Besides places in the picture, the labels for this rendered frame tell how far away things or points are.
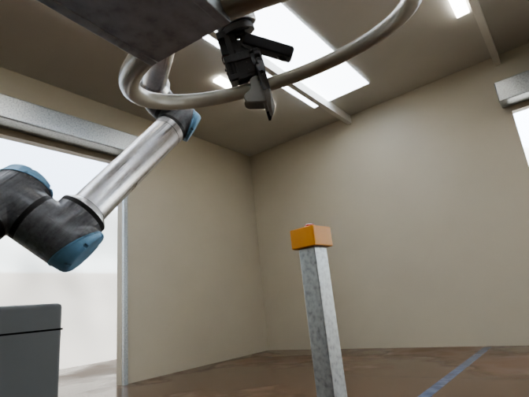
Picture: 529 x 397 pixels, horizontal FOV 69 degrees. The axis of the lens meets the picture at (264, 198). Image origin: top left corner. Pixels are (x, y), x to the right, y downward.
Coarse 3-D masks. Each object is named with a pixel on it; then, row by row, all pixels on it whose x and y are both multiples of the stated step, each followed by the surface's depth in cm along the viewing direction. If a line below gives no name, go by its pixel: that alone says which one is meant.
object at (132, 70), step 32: (224, 0) 40; (256, 0) 40; (288, 0) 41; (416, 0) 54; (384, 32) 69; (128, 64) 49; (320, 64) 82; (128, 96) 59; (160, 96) 70; (192, 96) 79; (224, 96) 83
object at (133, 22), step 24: (48, 0) 36; (72, 0) 36; (96, 0) 37; (120, 0) 37; (144, 0) 37; (168, 0) 38; (192, 0) 38; (216, 0) 40; (96, 24) 40; (120, 24) 40; (144, 24) 40; (168, 24) 41; (192, 24) 41; (216, 24) 42; (120, 48) 43; (144, 48) 44; (168, 48) 44
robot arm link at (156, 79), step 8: (160, 64) 122; (168, 64) 124; (152, 72) 127; (160, 72) 126; (168, 72) 130; (144, 80) 132; (152, 80) 130; (160, 80) 130; (144, 88) 135; (152, 88) 134; (160, 88) 135; (168, 88) 139; (152, 112) 142
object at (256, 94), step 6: (252, 78) 84; (258, 78) 84; (252, 84) 83; (258, 84) 83; (252, 90) 83; (258, 90) 83; (264, 90) 82; (270, 90) 82; (246, 96) 83; (252, 96) 83; (258, 96) 83; (264, 96) 82; (270, 96) 82; (252, 102) 83; (258, 102) 83; (270, 102) 82; (270, 108) 83; (270, 114) 83
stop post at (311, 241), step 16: (304, 240) 150; (320, 240) 149; (304, 256) 152; (320, 256) 150; (304, 272) 151; (320, 272) 148; (304, 288) 150; (320, 288) 145; (320, 304) 143; (320, 320) 142; (336, 320) 147; (320, 336) 142; (336, 336) 144; (320, 352) 141; (336, 352) 142; (320, 368) 140; (336, 368) 139; (320, 384) 139; (336, 384) 137
